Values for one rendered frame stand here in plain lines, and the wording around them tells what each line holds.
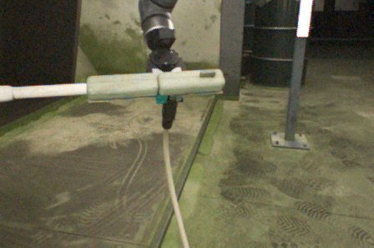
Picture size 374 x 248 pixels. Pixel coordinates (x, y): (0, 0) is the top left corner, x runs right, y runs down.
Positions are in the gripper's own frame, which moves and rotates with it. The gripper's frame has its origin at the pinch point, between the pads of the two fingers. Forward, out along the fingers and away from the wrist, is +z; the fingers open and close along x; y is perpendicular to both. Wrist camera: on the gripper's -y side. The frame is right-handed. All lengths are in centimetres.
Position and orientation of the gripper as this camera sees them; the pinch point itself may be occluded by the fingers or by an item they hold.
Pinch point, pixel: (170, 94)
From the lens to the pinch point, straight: 70.6
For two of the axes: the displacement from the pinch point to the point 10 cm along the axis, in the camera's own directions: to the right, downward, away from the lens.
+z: 1.7, 8.3, -5.2
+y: -1.2, 5.5, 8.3
